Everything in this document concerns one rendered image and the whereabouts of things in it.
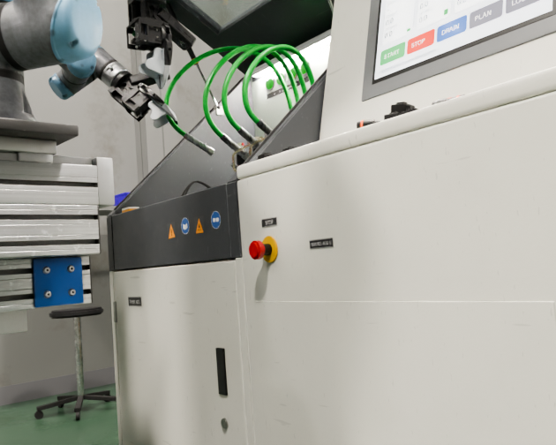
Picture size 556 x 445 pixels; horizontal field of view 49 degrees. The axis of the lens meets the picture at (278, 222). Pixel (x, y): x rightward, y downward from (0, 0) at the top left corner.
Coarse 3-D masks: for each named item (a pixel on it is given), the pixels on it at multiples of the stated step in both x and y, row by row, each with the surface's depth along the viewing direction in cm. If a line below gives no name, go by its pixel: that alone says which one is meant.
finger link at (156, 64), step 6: (156, 48) 143; (156, 54) 143; (162, 54) 144; (150, 60) 142; (156, 60) 143; (162, 60) 143; (150, 66) 142; (156, 66) 143; (162, 66) 143; (168, 66) 144; (156, 72) 143; (162, 72) 143; (168, 72) 144; (162, 78) 144; (162, 84) 144
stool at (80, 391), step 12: (60, 312) 355; (72, 312) 355; (84, 312) 356; (96, 312) 362; (60, 396) 377; (72, 396) 363; (84, 396) 363; (96, 396) 363; (108, 396) 362; (36, 408) 353; (48, 408) 354
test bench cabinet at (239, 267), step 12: (180, 264) 151; (240, 264) 127; (240, 276) 127; (240, 288) 127; (240, 300) 127; (240, 312) 127; (240, 324) 127; (120, 408) 177; (252, 408) 124; (120, 420) 177; (252, 420) 124; (120, 432) 177; (252, 432) 124; (120, 444) 177; (252, 444) 124
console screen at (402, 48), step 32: (384, 0) 134; (416, 0) 126; (448, 0) 119; (480, 0) 112; (512, 0) 107; (544, 0) 101; (384, 32) 132; (416, 32) 124; (448, 32) 117; (480, 32) 111; (512, 32) 105; (544, 32) 100; (384, 64) 129; (416, 64) 122; (448, 64) 115
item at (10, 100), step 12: (0, 72) 105; (12, 72) 107; (0, 84) 104; (12, 84) 106; (0, 96) 103; (12, 96) 105; (24, 96) 109; (0, 108) 103; (12, 108) 104; (24, 108) 109
